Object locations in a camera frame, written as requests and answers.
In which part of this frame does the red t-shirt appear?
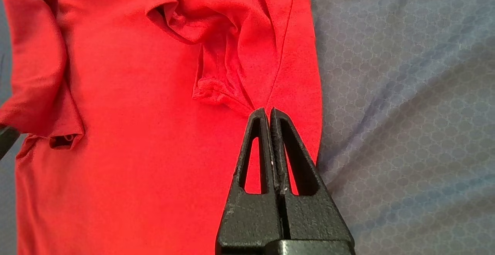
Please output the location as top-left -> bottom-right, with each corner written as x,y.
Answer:
0,0 -> 324,255

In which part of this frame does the blue-grey bed sheet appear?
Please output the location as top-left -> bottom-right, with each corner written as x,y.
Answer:
0,0 -> 495,255

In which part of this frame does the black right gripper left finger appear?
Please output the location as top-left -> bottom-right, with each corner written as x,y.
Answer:
216,107 -> 283,250

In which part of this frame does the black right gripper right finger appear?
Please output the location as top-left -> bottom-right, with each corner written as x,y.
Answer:
270,107 -> 355,241

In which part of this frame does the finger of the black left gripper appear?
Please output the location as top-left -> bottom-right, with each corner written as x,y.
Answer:
0,126 -> 20,160

